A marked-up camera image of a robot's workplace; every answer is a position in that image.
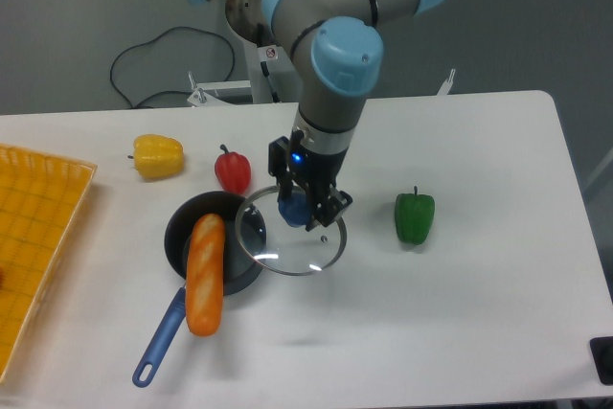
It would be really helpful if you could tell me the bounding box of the glass lid blue knob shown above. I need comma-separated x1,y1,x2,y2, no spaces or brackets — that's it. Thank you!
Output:
235,186,348,276

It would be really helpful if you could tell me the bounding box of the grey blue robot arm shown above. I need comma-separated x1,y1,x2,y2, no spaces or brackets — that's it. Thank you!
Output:
204,0,444,229

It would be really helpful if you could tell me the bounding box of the orange toy baguette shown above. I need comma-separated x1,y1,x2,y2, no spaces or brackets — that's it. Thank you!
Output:
185,214,226,337

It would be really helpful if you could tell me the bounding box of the green toy bell pepper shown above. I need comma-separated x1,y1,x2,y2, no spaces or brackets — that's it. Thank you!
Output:
394,186,436,245

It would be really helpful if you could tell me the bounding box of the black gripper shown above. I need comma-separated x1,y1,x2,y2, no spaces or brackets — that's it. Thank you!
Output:
280,145,352,232

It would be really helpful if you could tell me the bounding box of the black pot blue handle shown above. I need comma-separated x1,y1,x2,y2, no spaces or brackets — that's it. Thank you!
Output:
132,191,266,388

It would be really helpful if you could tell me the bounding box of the small black camera module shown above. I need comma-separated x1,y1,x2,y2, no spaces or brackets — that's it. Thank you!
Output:
268,136,289,178

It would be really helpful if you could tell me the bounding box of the black cable on floor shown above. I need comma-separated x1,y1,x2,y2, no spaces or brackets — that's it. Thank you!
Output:
109,26,237,110

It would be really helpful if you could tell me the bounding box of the red toy bell pepper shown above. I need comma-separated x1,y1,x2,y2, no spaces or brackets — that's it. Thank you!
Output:
214,145,251,195

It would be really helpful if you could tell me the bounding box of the yellow toy bell pepper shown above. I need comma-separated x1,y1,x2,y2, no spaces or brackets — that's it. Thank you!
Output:
130,134,185,180

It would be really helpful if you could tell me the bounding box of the orange plastic basket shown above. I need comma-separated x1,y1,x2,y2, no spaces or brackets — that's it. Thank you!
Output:
1,144,97,380

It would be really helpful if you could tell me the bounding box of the black device at table corner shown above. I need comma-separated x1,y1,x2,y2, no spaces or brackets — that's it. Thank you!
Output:
589,336,613,386

